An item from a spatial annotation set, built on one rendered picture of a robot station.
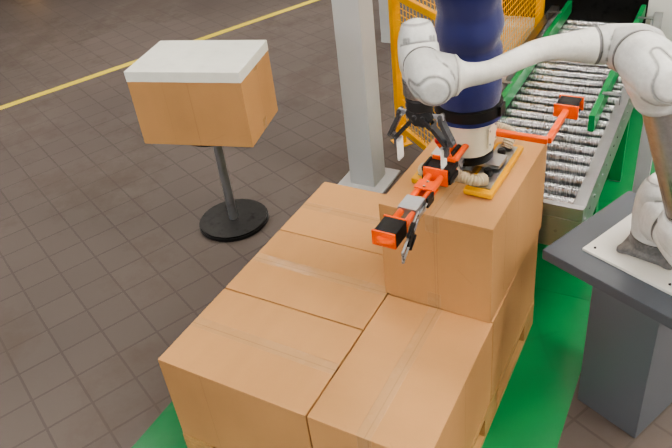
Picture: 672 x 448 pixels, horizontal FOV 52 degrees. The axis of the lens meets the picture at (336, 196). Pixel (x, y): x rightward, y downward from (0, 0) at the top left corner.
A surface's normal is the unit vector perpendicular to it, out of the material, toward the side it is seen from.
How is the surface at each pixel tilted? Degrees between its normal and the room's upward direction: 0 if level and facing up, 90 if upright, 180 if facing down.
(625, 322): 90
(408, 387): 0
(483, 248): 90
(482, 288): 90
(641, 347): 90
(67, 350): 0
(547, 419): 0
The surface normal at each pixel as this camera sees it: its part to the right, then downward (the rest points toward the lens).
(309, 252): -0.11, -0.83
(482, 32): 0.24, 0.28
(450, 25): -0.67, 0.32
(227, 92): -0.24, 0.56
